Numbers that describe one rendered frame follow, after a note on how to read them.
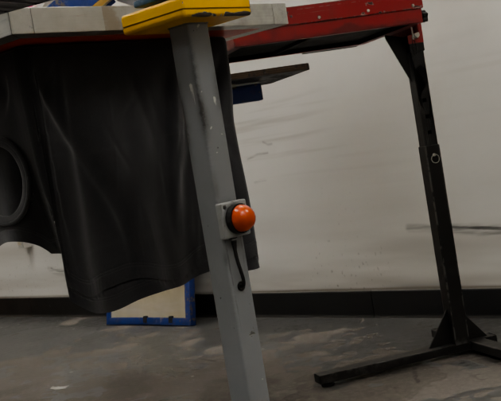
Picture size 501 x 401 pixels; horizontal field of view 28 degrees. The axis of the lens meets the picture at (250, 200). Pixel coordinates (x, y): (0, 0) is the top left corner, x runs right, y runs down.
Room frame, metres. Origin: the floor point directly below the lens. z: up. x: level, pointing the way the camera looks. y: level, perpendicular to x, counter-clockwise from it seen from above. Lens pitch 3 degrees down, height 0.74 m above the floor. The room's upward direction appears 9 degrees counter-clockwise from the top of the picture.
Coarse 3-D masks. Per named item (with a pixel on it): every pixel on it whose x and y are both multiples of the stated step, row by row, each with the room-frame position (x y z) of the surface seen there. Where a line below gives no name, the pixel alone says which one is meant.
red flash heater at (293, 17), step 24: (360, 0) 2.80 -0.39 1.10; (384, 0) 2.82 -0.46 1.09; (408, 0) 2.84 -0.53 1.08; (288, 24) 2.74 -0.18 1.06; (312, 24) 2.77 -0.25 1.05; (336, 24) 2.78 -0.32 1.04; (360, 24) 2.80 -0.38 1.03; (384, 24) 2.82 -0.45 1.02; (408, 24) 2.85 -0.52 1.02; (240, 48) 2.89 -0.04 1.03; (264, 48) 3.00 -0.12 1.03; (288, 48) 3.03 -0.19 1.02; (312, 48) 3.21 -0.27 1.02; (336, 48) 3.25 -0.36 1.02
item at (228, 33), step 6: (216, 30) 1.74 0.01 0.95; (222, 30) 1.75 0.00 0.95; (228, 30) 1.76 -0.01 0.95; (234, 30) 1.78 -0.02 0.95; (240, 30) 1.79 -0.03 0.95; (246, 30) 1.81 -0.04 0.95; (252, 30) 1.82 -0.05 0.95; (144, 36) 1.65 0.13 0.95; (150, 36) 1.66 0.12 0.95; (156, 36) 1.68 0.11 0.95; (162, 36) 1.69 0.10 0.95; (168, 36) 1.70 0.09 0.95; (210, 36) 1.80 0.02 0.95; (216, 36) 1.82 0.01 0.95; (222, 36) 1.83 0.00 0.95; (228, 36) 1.85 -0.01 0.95
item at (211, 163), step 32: (192, 0) 1.32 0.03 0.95; (224, 0) 1.36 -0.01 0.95; (128, 32) 1.39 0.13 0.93; (160, 32) 1.42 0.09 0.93; (192, 32) 1.38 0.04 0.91; (192, 64) 1.37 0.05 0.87; (192, 96) 1.38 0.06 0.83; (192, 128) 1.39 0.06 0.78; (192, 160) 1.39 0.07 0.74; (224, 160) 1.39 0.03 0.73; (224, 192) 1.38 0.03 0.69; (224, 224) 1.36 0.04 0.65; (224, 256) 1.37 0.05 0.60; (224, 288) 1.38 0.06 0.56; (224, 320) 1.39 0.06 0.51; (224, 352) 1.40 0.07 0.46; (256, 352) 1.39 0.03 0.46; (256, 384) 1.38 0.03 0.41
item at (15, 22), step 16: (0, 16) 1.41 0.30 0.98; (16, 16) 1.41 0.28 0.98; (32, 16) 1.43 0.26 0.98; (48, 16) 1.44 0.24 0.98; (64, 16) 1.46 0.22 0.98; (80, 16) 1.48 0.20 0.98; (96, 16) 1.51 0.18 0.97; (112, 16) 1.53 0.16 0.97; (256, 16) 1.75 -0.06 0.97; (272, 16) 1.78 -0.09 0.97; (0, 32) 1.42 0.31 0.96; (16, 32) 1.40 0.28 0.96; (32, 32) 1.42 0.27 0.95; (48, 32) 1.44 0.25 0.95; (64, 32) 1.46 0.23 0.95; (80, 32) 1.48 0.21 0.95; (96, 32) 1.51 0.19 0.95; (112, 32) 1.54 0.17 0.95; (256, 32) 1.86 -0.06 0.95
